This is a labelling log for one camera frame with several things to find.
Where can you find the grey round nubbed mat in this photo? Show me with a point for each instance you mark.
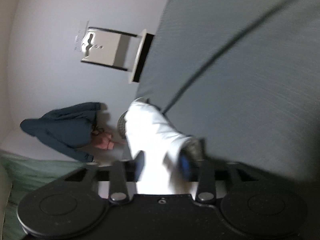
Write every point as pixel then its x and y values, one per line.
pixel 121 126

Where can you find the pink hanging garment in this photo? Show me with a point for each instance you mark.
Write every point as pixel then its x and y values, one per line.
pixel 104 140

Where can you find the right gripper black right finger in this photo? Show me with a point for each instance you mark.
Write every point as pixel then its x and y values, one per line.
pixel 202 172

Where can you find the white black wooden chair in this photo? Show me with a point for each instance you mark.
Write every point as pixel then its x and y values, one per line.
pixel 114 49

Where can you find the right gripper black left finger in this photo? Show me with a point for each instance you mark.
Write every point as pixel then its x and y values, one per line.
pixel 123 178

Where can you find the grey bed sheet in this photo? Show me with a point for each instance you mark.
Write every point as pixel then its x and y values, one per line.
pixel 244 76

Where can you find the white garment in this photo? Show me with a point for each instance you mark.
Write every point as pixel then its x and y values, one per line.
pixel 168 153

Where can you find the dark teal hanging jacket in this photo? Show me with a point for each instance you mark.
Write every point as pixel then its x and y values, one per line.
pixel 66 130

